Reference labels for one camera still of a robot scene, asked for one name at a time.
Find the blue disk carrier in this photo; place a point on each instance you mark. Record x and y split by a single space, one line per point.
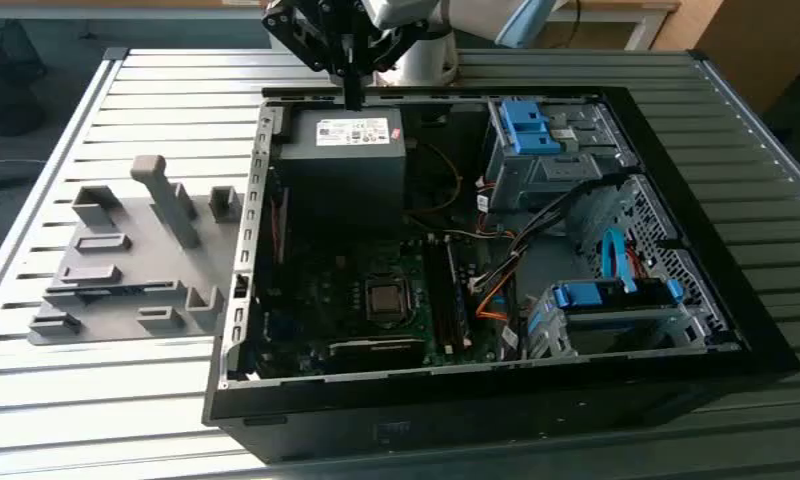
520 130
576 295

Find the metal drive cage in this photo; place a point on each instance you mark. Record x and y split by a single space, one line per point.
560 175

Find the metal disk bay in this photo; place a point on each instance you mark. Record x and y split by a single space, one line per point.
634 316

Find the green motherboard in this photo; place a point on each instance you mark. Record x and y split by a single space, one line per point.
320 300

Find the black CPU socket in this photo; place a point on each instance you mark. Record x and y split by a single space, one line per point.
385 278

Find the black PC case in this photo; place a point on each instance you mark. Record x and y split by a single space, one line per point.
440 415

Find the black graphics card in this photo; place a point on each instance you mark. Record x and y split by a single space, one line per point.
373 352

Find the grey power supply unit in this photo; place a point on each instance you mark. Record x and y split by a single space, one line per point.
347 175

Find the brown wooden cabinet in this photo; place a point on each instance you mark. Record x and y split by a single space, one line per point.
754 45

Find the grey parts rack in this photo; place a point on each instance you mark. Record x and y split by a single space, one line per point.
140 270

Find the black mesh waste basket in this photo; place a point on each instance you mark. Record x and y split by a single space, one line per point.
9 80

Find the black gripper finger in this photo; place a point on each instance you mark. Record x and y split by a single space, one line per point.
389 42
300 40

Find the silver CPU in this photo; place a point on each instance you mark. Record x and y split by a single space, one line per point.
385 299

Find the black RAM stick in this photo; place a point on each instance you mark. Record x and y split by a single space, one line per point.
120 291
460 300

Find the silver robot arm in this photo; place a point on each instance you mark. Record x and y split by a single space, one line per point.
427 60

